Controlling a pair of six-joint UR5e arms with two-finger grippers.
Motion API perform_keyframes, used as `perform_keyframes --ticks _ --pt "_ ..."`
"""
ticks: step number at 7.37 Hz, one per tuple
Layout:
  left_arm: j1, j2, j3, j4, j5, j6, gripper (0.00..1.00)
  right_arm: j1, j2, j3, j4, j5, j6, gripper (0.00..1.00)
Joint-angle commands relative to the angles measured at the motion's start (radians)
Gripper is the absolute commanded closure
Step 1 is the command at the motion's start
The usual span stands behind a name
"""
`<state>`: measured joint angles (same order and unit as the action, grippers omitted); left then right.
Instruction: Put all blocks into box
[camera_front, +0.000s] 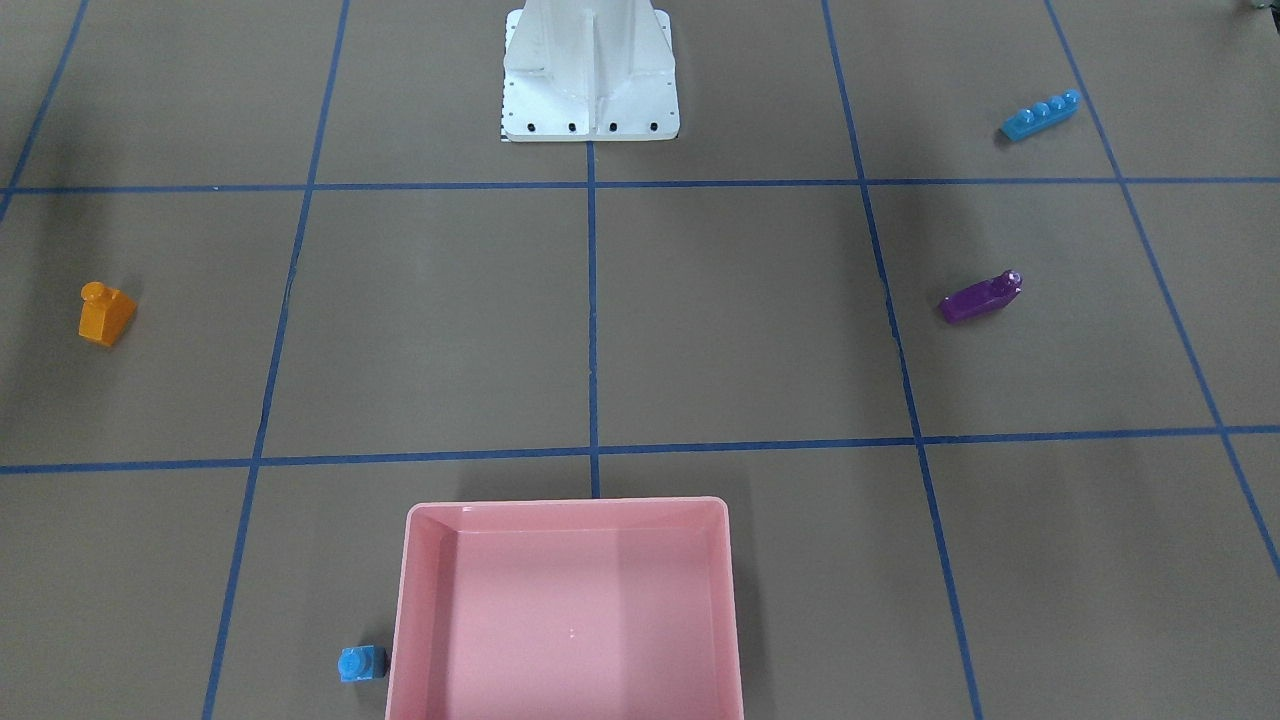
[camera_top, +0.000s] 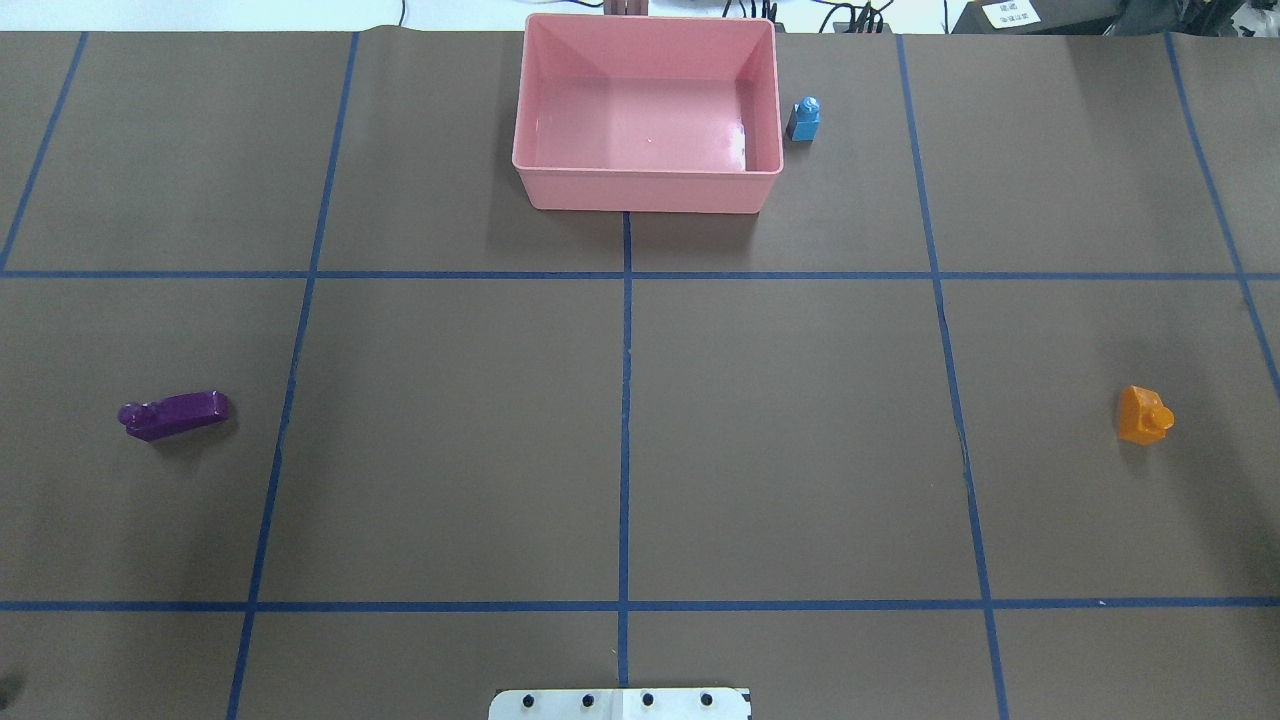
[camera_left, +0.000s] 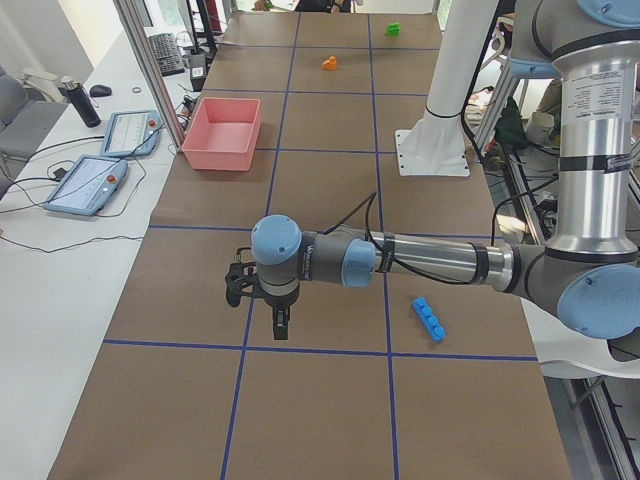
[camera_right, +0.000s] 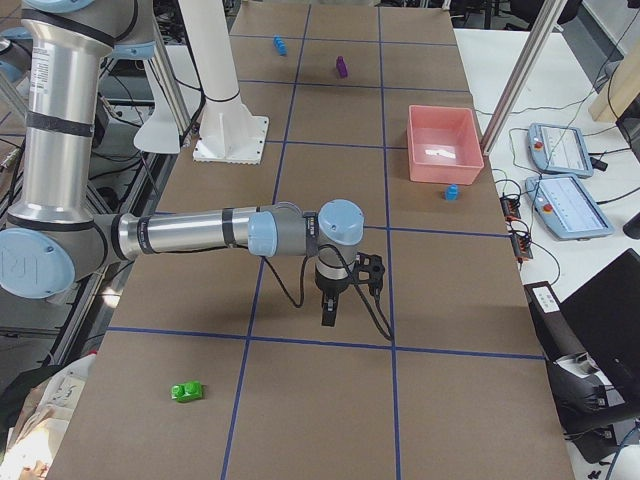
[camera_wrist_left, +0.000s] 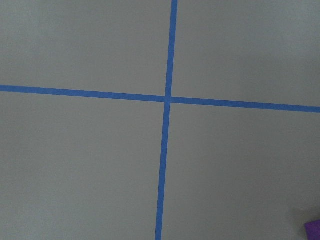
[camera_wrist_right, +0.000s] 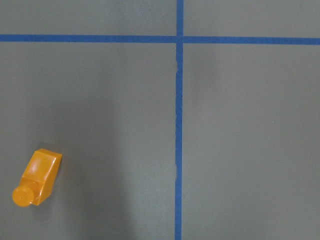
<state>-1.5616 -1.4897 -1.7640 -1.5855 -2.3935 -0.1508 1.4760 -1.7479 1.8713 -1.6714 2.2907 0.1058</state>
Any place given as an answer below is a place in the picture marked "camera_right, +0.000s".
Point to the white paper sheet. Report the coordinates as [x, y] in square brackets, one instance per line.
[159, 133]

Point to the lower orange usb hub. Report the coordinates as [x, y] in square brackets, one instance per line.
[521, 244]

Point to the upper orange usb hub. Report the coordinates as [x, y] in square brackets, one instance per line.
[510, 205]

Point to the cloth tote bag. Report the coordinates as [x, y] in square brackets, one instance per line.
[36, 435]

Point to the small blue toy block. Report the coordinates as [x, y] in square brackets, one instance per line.
[452, 192]

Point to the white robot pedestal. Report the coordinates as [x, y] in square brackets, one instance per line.
[228, 131]

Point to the long blue toy block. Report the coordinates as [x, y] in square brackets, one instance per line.
[280, 45]

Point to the upper teach pendant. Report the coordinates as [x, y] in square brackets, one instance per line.
[558, 149]

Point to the teach pendant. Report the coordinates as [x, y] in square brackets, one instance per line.
[558, 149]
[566, 208]

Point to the purple toy block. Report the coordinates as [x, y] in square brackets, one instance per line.
[341, 67]

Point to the orange usb hub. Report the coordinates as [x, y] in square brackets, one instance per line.
[521, 244]
[510, 205]

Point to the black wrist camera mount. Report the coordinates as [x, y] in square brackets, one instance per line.
[370, 271]

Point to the wooden board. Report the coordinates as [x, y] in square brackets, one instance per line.
[619, 91]

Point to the aluminium frame post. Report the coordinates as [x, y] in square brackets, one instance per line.
[543, 26]

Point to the pink plastic box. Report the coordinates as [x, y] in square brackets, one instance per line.
[443, 145]

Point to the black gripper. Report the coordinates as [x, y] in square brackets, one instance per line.
[332, 288]

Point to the lower teach pendant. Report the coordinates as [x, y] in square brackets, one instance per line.
[566, 208]

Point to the green toy block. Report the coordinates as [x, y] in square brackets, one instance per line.
[187, 391]

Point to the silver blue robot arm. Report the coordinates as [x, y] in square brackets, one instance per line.
[52, 241]

